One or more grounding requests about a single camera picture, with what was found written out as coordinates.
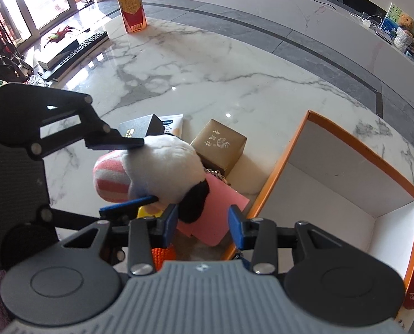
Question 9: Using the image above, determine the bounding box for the orange knitted toy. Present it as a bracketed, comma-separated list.
[151, 244, 177, 272]

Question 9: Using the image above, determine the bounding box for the amber tea bottle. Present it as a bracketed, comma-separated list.
[115, 0, 148, 35]

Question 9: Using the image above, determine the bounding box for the brown cardboard box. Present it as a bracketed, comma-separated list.
[189, 119, 247, 178]

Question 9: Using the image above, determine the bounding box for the red potted plant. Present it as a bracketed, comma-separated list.
[43, 25, 81, 48]

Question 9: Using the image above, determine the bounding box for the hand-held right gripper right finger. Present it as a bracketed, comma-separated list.
[228, 205, 336, 276]

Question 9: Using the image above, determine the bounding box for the dark handbag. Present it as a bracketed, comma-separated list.
[0, 17, 34, 86]

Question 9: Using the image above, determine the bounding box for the illustrated card box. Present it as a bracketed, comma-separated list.
[118, 114, 165, 140]

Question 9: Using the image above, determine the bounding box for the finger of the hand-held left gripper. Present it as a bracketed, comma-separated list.
[38, 195, 159, 232]
[30, 89, 145, 162]

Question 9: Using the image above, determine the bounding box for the white and black plush toy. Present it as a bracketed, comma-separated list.
[93, 135, 211, 224]

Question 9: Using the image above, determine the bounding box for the orange cardboard box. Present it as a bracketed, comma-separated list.
[224, 110, 414, 301]

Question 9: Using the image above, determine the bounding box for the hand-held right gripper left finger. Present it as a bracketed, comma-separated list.
[59, 203, 178, 277]

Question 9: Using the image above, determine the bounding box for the pink flat pouch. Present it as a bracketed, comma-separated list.
[175, 172, 251, 248]

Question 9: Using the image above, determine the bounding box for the white lotion tube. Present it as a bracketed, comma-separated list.
[157, 114, 185, 139]

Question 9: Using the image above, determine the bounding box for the white flat box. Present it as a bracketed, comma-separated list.
[36, 38, 81, 71]

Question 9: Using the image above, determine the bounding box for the yellow tape measure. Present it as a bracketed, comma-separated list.
[137, 205, 166, 220]

